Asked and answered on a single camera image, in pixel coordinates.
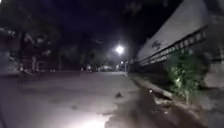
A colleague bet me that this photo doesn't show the street lamp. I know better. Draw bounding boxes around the street lamp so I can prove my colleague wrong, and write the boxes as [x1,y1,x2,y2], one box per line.
[114,44,129,73]

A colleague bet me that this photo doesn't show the small stone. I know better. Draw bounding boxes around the small stone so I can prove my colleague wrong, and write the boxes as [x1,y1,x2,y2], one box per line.
[114,92,124,99]

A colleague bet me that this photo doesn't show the concrete kerb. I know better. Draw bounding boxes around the concrete kerb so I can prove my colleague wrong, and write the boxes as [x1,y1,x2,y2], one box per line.
[128,73,214,128]

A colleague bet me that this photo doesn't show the grey asphalt road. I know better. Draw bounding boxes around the grey asphalt road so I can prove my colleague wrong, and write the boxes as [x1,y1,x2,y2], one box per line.
[0,70,158,128]

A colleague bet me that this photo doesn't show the row of dark trees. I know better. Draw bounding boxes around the row of dark trees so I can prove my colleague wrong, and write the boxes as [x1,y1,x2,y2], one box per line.
[0,19,118,73]

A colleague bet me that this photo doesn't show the green shrub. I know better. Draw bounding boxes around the green shrub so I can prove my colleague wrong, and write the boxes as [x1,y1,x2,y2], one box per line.
[165,49,208,104]

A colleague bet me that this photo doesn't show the pale wall with fence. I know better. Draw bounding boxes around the pale wall with fence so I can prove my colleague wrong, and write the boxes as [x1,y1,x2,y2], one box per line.
[129,0,224,88]

